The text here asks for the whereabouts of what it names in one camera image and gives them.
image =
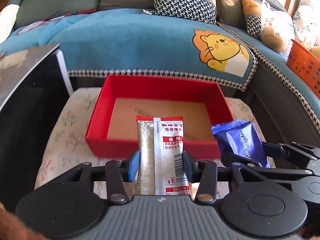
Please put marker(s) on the purple wafer biscuit packet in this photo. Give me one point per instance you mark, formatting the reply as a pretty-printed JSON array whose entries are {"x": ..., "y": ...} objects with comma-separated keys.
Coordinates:
[{"x": 240, "y": 137}]

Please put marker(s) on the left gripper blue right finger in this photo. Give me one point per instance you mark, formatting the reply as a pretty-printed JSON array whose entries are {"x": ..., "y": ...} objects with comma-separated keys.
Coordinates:
[{"x": 191, "y": 167}]

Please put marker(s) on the orange plastic basket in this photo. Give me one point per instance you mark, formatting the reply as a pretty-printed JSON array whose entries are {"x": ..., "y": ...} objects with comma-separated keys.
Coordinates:
[{"x": 305, "y": 65}]

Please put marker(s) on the black side table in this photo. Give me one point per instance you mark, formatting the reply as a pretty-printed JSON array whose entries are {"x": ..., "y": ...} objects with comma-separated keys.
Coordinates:
[{"x": 35, "y": 87}]

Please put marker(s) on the red white spicy strip packet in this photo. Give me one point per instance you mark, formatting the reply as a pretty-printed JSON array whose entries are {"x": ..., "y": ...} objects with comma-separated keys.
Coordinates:
[{"x": 161, "y": 170}]

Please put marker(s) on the red cardboard box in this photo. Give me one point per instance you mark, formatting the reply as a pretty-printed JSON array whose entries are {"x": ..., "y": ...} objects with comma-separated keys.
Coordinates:
[{"x": 112, "y": 130}]

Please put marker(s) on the floral tablecloth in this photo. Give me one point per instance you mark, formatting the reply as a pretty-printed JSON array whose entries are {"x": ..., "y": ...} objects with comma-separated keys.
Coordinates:
[{"x": 67, "y": 146}]

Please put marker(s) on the white cloth on sofa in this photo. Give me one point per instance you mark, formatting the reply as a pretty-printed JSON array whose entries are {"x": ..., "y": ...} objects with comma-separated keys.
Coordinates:
[{"x": 7, "y": 20}]

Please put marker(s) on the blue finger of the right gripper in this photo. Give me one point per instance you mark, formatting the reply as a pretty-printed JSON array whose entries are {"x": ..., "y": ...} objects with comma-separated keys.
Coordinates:
[
  {"x": 280, "y": 151},
  {"x": 228, "y": 158}
]

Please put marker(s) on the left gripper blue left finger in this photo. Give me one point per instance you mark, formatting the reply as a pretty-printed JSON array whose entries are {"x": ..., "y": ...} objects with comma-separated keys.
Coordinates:
[{"x": 131, "y": 167}]

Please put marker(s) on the blue lion sofa cover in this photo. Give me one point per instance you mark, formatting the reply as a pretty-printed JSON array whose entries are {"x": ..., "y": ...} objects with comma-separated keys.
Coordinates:
[{"x": 131, "y": 42}]

